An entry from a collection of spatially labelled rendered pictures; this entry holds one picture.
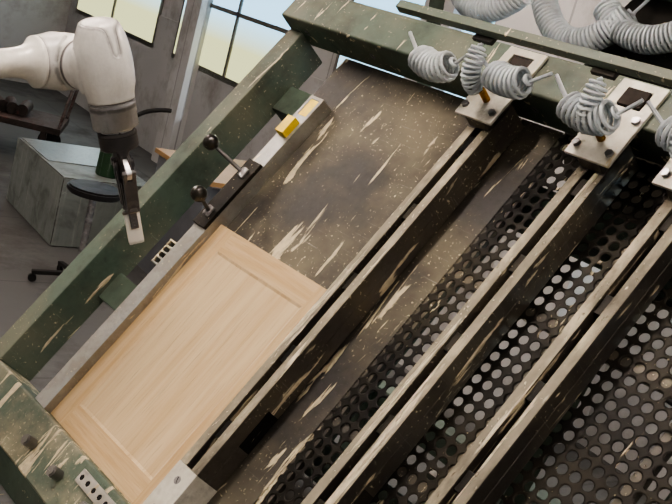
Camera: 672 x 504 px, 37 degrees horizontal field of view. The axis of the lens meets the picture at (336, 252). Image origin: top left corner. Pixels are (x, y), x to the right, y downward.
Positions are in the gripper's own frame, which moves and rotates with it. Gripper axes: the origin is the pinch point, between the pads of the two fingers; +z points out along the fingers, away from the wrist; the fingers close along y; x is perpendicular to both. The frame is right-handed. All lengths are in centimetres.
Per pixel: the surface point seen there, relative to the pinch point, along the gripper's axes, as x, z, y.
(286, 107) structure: -50, -6, 47
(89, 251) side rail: 5.4, 19.6, 42.4
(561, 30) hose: -110, -21, 14
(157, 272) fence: -6.4, 19.6, 20.1
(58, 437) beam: 23.2, 42.1, -0.8
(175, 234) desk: -76, 145, 362
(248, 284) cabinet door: -21.9, 18.4, -0.3
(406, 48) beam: -68, -23, 12
